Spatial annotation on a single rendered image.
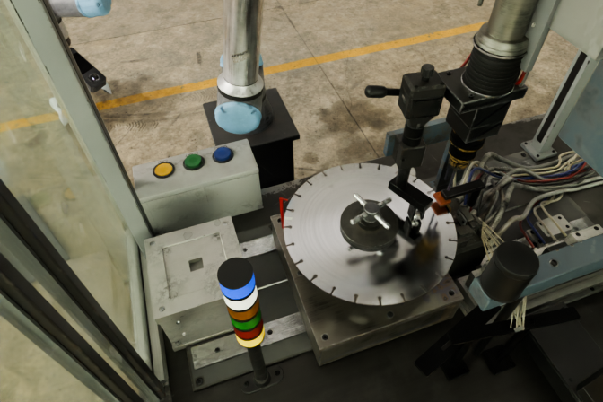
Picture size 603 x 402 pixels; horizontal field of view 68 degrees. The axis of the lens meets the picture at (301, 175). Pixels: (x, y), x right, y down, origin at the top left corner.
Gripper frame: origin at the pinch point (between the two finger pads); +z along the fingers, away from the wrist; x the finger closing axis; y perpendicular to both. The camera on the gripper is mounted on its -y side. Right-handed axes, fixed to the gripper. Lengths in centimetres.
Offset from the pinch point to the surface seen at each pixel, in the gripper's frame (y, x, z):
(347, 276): -81, 10, -4
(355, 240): -79, 3, -5
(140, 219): -38.8, 19.5, -2.0
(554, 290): -116, -16, 10
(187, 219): -37.0, 8.0, 12.5
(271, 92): -24, -47, 16
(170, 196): -36.0, 9.3, 3.0
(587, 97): -102, -10, -38
